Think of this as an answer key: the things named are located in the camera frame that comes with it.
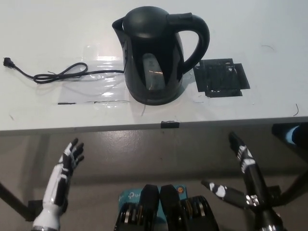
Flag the black metal table leg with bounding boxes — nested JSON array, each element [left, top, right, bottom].
[[0, 181, 33, 221], [271, 166, 308, 208]]

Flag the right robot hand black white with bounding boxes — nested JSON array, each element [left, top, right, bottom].
[[201, 131, 272, 210]]

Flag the clear plastic tape sheet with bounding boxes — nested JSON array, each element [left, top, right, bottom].
[[57, 42, 132, 106]]

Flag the black power cord with plug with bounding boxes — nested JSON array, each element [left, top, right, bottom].
[[1, 56, 126, 84]]

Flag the black electric kettle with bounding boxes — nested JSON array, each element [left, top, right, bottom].
[[112, 6, 210, 103]]

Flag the round black kettle base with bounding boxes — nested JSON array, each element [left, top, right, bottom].
[[129, 90, 181, 106]]

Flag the black tape square patch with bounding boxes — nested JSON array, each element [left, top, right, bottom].
[[193, 57, 251, 99]]

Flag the teal tp-link box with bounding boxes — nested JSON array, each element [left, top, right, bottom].
[[117, 184, 188, 217]]

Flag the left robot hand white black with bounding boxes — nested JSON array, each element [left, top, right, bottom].
[[42, 137, 85, 208]]

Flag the small black tape strip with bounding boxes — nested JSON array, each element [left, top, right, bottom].
[[160, 120, 180, 129]]

